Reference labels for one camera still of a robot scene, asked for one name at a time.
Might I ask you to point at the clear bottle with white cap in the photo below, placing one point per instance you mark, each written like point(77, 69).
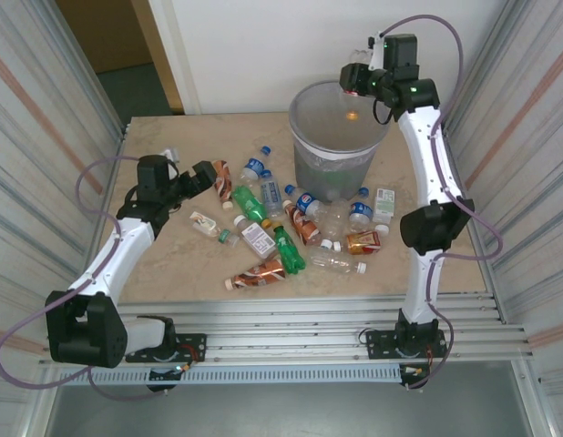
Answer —
point(331, 261)

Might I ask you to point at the red label bottle yellow cap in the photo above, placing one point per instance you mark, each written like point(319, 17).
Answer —
point(361, 54)

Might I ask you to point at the white door frame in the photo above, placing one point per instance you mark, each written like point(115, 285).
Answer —
point(176, 54)

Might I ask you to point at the aluminium side rail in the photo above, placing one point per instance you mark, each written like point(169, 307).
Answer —
point(498, 291)
point(119, 136)

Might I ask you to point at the aluminium rail bed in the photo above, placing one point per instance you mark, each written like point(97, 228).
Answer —
point(281, 318)

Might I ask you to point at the brown door jamb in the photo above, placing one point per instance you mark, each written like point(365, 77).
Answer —
point(158, 54)

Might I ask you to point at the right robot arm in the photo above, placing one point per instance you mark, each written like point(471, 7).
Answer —
point(420, 150)

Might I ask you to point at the white bottle with green label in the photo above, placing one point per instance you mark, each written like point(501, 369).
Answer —
point(384, 202)

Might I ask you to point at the power lead with yellow connector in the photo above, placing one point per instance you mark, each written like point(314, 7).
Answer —
point(413, 371)
point(185, 367)

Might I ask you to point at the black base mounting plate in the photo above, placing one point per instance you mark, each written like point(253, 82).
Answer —
point(195, 343)
point(377, 341)

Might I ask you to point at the clear bottle blue Pepsi label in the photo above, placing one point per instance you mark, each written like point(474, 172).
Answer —
point(305, 200)
point(360, 210)
point(252, 165)

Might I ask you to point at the grey mesh waste bin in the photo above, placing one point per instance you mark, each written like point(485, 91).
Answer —
point(327, 186)

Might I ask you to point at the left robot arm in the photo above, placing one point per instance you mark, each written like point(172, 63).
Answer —
point(122, 250)

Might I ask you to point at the small clear bottle green cap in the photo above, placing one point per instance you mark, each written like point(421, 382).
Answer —
point(223, 236)

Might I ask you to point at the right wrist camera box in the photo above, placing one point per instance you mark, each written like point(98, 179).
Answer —
point(377, 47)

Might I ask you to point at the white bottle with purple label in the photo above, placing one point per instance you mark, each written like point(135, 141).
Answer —
point(258, 240)

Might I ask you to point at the clear bottle pale blue label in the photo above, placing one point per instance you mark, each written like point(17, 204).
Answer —
point(272, 195)

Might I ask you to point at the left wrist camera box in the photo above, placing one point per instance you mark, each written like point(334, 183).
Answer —
point(171, 154)

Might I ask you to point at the brown label tea bottle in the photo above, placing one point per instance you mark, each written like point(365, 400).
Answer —
point(223, 179)
point(258, 275)
point(302, 227)

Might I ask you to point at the red and gold snack wrapper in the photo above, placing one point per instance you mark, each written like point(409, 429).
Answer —
point(363, 242)

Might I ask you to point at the small bottle orange green label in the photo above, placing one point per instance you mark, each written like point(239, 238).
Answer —
point(204, 222)

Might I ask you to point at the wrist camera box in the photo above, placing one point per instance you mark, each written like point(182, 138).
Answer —
point(377, 47)
point(171, 154)

